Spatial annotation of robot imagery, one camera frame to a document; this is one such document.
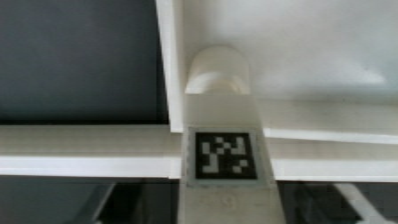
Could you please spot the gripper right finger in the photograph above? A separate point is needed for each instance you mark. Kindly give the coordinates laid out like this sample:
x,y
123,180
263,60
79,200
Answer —
x,y
347,206

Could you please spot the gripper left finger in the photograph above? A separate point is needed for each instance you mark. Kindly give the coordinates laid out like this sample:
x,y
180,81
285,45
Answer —
x,y
111,204

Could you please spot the white table leg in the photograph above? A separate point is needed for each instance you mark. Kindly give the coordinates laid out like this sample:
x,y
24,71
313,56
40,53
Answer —
x,y
228,188

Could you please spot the white square table top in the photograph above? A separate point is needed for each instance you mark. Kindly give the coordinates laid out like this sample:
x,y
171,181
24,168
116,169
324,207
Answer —
x,y
283,64

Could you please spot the white u-shaped obstacle fence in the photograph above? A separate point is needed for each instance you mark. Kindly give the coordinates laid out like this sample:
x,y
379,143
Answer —
x,y
136,151

